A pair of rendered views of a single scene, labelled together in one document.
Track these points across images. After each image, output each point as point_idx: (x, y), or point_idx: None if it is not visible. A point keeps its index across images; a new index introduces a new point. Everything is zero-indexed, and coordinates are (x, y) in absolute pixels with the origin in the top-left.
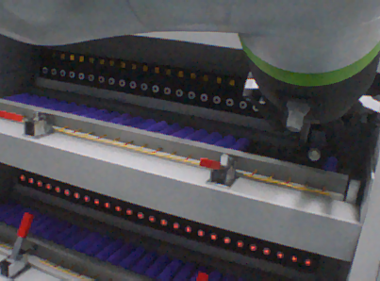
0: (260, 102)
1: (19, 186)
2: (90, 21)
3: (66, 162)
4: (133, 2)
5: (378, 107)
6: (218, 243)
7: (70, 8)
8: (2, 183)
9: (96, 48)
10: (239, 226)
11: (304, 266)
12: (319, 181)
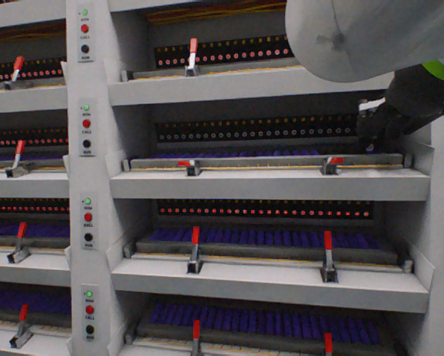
0: (370, 116)
1: (161, 216)
2: (428, 53)
3: (225, 185)
4: None
5: None
6: (306, 216)
7: (427, 44)
8: (147, 218)
9: (193, 117)
10: (350, 196)
11: (364, 216)
12: (384, 160)
